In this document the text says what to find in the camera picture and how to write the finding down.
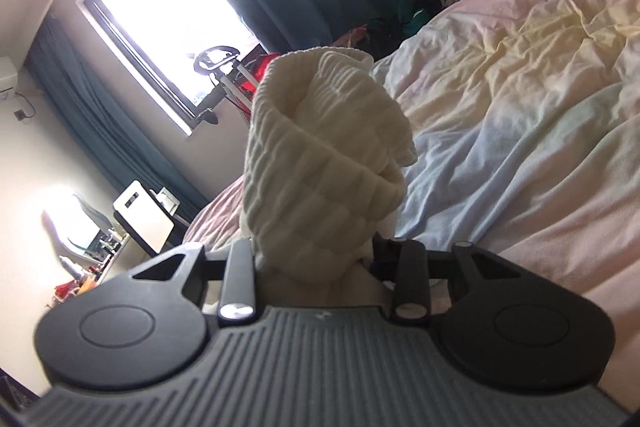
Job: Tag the green cloth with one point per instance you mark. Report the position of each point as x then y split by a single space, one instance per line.
415 19

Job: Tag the narrow teal curtain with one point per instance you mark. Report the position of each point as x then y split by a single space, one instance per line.
115 127

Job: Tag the cream white knit garment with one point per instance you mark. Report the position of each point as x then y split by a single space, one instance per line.
320 167

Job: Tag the cluttered desk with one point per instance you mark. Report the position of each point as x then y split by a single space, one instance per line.
85 277

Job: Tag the red bag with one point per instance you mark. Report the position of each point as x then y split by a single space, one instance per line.
260 69

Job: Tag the pink clothes pile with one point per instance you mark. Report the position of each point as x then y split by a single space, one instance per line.
355 36

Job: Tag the white air conditioner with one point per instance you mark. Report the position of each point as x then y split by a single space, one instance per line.
9 77

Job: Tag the bright window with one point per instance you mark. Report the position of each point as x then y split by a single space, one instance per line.
170 17

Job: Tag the white chair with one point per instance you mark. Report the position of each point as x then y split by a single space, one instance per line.
142 217

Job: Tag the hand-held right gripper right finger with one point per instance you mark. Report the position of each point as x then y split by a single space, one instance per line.
411 268

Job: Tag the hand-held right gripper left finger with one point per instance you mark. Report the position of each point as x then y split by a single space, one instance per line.
239 268

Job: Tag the pastel rainbow bed blanket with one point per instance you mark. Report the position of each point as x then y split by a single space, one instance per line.
525 107

